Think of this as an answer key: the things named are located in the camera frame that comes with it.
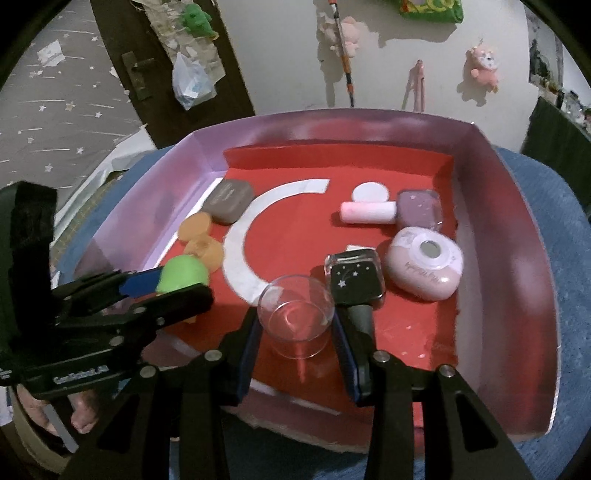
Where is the row of small bottles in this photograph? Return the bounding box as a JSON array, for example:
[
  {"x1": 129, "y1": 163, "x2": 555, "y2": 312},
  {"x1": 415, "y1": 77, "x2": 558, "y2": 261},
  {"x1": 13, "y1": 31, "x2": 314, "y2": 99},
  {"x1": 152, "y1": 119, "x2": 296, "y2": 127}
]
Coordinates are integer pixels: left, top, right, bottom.
[{"x1": 542, "y1": 76, "x2": 591, "y2": 126}]

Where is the blue fuzzy blanket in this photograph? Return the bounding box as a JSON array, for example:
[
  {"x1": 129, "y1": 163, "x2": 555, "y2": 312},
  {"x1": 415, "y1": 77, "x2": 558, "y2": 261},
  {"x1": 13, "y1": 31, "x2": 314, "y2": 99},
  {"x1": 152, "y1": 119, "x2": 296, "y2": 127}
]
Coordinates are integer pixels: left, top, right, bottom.
[{"x1": 92, "y1": 148, "x2": 591, "y2": 480}]

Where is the cardboard box with red lining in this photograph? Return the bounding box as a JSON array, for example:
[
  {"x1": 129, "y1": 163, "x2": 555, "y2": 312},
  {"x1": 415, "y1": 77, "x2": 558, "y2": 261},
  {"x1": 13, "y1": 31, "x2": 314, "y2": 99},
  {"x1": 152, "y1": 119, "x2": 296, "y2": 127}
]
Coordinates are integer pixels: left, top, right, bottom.
[{"x1": 92, "y1": 108, "x2": 563, "y2": 455}]

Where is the green plush toy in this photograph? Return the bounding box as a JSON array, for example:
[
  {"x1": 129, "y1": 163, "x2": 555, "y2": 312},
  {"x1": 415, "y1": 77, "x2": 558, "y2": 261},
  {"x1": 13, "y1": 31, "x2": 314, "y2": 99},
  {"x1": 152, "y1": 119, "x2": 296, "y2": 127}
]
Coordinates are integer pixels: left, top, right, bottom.
[{"x1": 181, "y1": 4, "x2": 219, "y2": 40}]

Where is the pale pink plush toy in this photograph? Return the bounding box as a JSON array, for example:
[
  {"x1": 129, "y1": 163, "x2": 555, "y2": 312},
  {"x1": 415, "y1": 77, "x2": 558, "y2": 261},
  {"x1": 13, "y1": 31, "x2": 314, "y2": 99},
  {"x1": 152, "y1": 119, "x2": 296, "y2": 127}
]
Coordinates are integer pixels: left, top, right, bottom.
[{"x1": 318, "y1": 16, "x2": 362, "y2": 56}]

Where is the green mushroom-shaped toy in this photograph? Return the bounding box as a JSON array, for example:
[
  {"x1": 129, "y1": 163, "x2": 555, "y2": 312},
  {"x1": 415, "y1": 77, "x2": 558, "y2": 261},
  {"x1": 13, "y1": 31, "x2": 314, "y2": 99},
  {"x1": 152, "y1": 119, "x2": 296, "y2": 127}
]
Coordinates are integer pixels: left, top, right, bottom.
[{"x1": 156, "y1": 256, "x2": 212, "y2": 325}]

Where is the dark green covered table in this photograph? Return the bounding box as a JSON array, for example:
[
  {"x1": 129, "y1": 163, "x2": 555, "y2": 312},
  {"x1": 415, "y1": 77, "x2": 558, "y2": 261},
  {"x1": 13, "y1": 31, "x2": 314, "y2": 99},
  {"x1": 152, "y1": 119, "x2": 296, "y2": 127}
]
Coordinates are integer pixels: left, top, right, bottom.
[{"x1": 522, "y1": 97, "x2": 591, "y2": 214}]

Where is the pink round compact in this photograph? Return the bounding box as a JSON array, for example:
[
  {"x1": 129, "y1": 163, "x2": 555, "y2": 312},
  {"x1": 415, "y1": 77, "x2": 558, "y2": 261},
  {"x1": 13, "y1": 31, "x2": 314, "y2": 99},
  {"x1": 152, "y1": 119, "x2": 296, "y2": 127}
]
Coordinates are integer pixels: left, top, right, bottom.
[{"x1": 385, "y1": 226, "x2": 464, "y2": 302}]

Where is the clear hanging organizer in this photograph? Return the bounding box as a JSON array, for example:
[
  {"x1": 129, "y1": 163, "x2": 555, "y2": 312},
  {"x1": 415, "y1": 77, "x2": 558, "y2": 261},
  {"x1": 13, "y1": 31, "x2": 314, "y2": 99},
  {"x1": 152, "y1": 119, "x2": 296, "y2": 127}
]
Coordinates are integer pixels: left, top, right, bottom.
[{"x1": 131, "y1": 0, "x2": 226, "y2": 86}]

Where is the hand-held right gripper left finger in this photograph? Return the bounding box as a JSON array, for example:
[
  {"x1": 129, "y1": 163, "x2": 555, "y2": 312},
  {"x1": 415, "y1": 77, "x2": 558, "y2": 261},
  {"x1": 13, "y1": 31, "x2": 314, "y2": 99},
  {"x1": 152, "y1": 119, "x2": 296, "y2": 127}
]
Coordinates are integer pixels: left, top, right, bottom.
[{"x1": 95, "y1": 307, "x2": 259, "y2": 480}]

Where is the white paper sheet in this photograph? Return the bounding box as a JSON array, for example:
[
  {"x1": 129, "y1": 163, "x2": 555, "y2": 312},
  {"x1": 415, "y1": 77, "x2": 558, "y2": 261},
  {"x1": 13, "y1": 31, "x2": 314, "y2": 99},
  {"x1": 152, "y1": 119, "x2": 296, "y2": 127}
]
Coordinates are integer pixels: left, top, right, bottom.
[{"x1": 52, "y1": 124, "x2": 158, "y2": 234}]

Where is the dark brown door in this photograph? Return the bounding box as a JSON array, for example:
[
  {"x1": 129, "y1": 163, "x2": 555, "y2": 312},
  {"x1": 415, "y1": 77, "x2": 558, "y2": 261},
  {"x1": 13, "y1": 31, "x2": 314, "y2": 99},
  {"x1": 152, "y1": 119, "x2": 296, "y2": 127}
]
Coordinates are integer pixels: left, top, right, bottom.
[{"x1": 89, "y1": 0, "x2": 256, "y2": 151}]

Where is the metal door handle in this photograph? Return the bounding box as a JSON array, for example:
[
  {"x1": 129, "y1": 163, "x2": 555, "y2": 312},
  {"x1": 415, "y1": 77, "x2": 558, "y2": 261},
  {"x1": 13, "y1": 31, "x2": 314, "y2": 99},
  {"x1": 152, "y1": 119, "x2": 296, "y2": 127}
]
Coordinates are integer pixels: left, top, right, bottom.
[{"x1": 121, "y1": 51, "x2": 153, "y2": 101}]

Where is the grey compact case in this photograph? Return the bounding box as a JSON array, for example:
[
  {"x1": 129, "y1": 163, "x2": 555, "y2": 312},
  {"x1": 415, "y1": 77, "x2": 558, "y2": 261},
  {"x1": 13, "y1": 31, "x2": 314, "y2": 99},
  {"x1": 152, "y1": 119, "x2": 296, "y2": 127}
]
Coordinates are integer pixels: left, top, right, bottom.
[{"x1": 203, "y1": 179, "x2": 255, "y2": 226}]

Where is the clear glass cup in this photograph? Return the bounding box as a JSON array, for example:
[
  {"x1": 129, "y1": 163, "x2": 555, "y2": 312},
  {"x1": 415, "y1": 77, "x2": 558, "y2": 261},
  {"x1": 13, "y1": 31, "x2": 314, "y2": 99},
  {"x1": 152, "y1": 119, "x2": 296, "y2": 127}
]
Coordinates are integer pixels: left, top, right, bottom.
[{"x1": 257, "y1": 274, "x2": 336, "y2": 361}]

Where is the orange and white stick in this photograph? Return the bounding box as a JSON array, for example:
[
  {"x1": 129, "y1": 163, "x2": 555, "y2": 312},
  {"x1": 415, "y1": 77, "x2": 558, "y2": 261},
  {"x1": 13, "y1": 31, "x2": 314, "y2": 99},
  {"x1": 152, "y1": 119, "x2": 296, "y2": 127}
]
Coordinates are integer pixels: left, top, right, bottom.
[{"x1": 329, "y1": 0, "x2": 357, "y2": 108}]

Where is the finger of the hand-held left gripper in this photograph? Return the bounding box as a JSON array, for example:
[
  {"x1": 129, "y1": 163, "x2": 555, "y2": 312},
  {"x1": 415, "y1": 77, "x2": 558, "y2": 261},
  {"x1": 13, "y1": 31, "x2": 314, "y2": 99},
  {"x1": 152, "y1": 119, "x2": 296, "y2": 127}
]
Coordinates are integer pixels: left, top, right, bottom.
[
  {"x1": 58, "y1": 283, "x2": 216, "y2": 329},
  {"x1": 53, "y1": 270, "x2": 162, "y2": 315}
]

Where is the lilac nail polish bottle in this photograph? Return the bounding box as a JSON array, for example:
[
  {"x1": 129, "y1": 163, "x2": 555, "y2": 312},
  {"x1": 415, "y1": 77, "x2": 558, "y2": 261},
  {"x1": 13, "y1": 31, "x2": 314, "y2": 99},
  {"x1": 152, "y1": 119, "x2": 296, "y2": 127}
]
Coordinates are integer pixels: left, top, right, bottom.
[{"x1": 340, "y1": 188, "x2": 445, "y2": 232}]

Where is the clear plastic bag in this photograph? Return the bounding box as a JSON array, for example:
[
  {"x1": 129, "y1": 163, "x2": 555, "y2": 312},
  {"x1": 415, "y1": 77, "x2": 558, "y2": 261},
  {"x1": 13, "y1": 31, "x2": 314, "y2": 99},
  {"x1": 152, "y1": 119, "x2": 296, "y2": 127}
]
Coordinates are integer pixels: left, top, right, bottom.
[{"x1": 172, "y1": 52, "x2": 218, "y2": 110}]

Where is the green printed bag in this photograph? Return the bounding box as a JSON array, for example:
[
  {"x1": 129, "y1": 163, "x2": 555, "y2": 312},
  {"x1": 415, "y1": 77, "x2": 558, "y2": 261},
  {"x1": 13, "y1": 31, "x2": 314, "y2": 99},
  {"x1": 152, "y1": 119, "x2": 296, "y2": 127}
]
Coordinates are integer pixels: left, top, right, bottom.
[{"x1": 398, "y1": 0, "x2": 464, "y2": 24}]

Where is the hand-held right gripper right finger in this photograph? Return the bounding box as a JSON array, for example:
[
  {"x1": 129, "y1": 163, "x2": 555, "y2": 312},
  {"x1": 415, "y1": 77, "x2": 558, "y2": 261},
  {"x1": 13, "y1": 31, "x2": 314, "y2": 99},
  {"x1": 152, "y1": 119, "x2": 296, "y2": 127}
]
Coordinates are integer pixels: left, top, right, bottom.
[{"x1": 330, "y1": 307, "x2": 518, "y2": 480}]

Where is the black starry nail polish bottle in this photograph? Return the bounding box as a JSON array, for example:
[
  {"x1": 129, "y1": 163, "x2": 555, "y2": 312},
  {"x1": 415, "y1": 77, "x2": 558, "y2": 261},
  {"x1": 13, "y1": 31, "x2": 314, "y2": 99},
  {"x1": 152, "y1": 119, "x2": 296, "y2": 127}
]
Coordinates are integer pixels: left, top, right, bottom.
[{"x1": 324, "y1": 248, "x2": 387, "y2": 347}]

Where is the person's left hand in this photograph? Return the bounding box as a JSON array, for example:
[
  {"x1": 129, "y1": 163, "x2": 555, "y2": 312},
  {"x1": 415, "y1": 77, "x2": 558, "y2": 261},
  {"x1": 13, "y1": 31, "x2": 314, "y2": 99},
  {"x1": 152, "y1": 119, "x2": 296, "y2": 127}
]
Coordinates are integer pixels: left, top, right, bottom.
[{"x1": 16, "y1": 385, "x2": 101, "y2": 438}]

